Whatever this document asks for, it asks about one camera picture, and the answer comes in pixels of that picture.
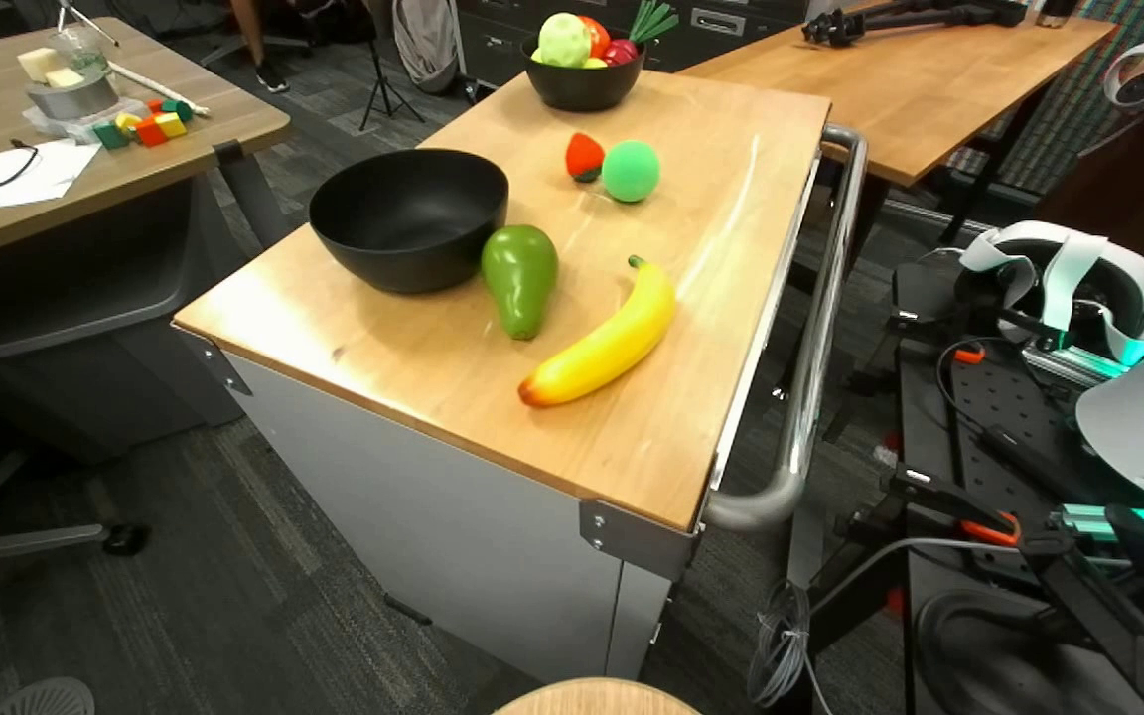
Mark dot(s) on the grey hanging jacket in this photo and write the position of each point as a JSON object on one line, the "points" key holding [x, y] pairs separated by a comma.
{"points": [[431, 43]]}

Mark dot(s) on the black bowl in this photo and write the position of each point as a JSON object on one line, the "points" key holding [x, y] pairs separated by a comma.
{"points": [[377, 244], [581, 89]]}

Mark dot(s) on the small red toy fruit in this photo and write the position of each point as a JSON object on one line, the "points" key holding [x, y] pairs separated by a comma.
{"points": [[620, 53]]}

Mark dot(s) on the black camera tripod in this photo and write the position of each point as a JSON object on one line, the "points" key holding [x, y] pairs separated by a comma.
{"points": [[378, 53]]}

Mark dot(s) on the silver tool cart cabinet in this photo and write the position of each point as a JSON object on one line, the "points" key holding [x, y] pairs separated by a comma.
{"points": [[467, 529]]}

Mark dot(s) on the black perforated breadboard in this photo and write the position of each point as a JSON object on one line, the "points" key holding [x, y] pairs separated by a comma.
{"points": [[1035, 440]]}

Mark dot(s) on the clear plastic cup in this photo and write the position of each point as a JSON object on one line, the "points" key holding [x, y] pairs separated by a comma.
{"points": [[68, 83]]}

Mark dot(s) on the light green toy cabbage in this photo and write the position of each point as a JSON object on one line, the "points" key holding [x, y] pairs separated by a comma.
{"points": [[557, 43]]}

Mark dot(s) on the black stand legs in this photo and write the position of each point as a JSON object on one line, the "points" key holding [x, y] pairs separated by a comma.
{"points": [[1104, 609]]}

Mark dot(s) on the green toy avocado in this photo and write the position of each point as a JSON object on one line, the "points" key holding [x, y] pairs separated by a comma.
{"points": [[517, 280]]}

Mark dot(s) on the black swivel chair base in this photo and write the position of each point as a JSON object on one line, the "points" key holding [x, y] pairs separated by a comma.
{"points": [[292, 47]]}

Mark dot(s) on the white paper sheets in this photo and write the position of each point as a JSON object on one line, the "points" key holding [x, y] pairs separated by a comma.
{"points": [[3, 179]]}

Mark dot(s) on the grey rounded floor object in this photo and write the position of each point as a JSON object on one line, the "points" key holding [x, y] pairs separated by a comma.
{"points": [[41, 698]]}

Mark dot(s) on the round wooden stool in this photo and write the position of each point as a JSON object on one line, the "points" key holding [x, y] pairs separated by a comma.
{"points": [[598, 702]]}

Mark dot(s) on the black mesh office chair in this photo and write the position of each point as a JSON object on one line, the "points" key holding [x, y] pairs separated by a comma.
{"points": [[68, 333]]}

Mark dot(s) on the coloured toy blocks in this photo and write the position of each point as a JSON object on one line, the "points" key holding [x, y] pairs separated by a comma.
{"points": [[150, 124]]}

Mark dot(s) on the person bare leg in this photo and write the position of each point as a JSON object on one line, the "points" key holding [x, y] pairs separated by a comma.
{"points": [[250, 30]]}

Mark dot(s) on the white VR headset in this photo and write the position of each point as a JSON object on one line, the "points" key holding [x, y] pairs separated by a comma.
{"points": [[1064, 272]]}

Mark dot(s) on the thin white stick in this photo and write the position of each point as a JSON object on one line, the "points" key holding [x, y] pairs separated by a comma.
{"points": [[182, 104]]}

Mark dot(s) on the red toy strawberry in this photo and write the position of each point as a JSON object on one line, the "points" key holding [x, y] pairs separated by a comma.
{"points": [[581, 158]]}

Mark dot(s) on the yellow toy banana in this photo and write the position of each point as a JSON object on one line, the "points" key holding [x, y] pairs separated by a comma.
{"points": [[598, 351]]}

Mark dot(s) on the wooden work table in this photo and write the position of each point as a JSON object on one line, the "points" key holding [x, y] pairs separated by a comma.
{"points": [[914, 94]]}

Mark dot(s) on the light green foam ball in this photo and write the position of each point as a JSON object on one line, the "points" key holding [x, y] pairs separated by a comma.
{"points": [[632, 173]]}

